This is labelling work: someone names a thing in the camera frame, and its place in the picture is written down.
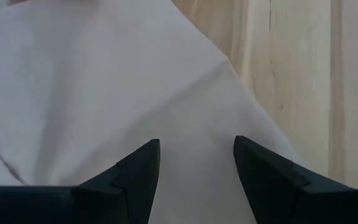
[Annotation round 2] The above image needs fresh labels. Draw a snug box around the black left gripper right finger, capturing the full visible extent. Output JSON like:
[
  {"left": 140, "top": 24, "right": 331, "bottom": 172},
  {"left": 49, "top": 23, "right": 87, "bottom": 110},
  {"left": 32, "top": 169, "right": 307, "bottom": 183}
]
[{"left": 233, "top": 135, "right": 358, "bottom": 224}]

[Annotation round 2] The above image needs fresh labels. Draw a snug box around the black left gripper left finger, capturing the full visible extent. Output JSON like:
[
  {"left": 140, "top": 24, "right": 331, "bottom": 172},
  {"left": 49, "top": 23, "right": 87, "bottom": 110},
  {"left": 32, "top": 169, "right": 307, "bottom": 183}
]
[{"left": 0, "top": 139, "right": 161, "bottom": 224}]

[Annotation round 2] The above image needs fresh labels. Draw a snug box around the pale pink towel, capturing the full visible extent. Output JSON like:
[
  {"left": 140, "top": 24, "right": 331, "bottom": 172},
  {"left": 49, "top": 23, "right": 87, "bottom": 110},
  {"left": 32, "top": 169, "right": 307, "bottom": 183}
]
[{"left": 0, "top": 0, "right": 307, "bottom": 224}]

